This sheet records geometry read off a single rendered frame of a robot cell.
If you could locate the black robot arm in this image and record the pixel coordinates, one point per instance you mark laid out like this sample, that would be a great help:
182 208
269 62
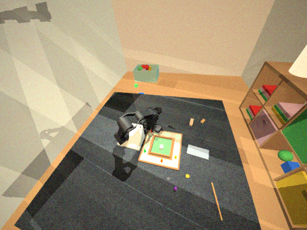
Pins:
125 125

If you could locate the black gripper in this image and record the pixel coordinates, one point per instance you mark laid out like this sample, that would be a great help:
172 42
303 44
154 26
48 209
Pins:
148 125

